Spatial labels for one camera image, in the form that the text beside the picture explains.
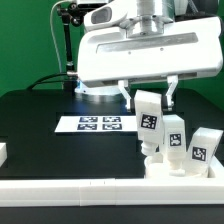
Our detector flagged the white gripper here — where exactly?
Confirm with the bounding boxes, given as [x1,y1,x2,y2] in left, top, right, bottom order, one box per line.
[77,17,223,111]

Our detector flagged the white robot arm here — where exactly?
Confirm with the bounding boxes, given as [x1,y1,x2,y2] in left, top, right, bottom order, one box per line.
[77,0,223,107]

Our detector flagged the white AprilTag base sheet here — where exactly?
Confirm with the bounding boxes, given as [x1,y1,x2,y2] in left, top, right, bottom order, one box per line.
[55,116,137,133]

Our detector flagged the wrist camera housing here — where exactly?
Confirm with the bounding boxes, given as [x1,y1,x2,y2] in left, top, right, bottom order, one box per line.
[84,0,127,31]

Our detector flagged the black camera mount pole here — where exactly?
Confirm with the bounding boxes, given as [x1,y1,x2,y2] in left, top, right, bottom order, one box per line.
[57,1,85,76]

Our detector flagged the rear camera on pole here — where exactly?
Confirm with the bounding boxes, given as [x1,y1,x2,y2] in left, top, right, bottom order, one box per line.
[77,0,110,8]

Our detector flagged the black floor cables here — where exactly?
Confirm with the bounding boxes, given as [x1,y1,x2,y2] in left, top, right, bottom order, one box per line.
[26,72,79,91]

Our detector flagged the grey cable on pole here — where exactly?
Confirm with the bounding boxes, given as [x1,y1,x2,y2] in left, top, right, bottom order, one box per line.
[49,0,73,73]

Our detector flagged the white U-shaped barrier frame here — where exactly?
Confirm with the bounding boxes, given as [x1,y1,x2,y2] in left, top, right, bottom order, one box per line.
[0,141,224,208]

